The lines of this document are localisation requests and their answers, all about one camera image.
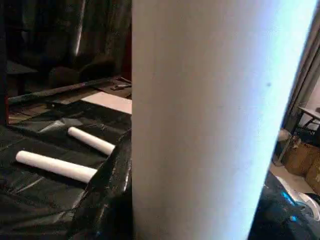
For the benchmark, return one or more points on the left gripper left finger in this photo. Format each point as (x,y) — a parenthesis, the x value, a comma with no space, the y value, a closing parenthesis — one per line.
(107,195)

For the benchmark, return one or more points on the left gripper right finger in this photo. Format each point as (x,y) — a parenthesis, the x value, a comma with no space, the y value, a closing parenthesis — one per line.
(280,220)

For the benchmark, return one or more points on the white plastic table leg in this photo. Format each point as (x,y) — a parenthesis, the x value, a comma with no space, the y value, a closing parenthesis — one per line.
(55,166)
(200,120)
(92,140)

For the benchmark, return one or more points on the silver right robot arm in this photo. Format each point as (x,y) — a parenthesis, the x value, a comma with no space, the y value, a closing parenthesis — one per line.
(307,204)

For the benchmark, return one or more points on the brown cardboard box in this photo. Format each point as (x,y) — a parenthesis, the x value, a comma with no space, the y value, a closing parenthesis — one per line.
(300,157)

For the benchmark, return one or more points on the black plastic mat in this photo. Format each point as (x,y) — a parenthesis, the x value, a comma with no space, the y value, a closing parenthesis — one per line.
(35,200)

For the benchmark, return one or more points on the white board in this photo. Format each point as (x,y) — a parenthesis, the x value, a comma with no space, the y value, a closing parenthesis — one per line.
(107,102)

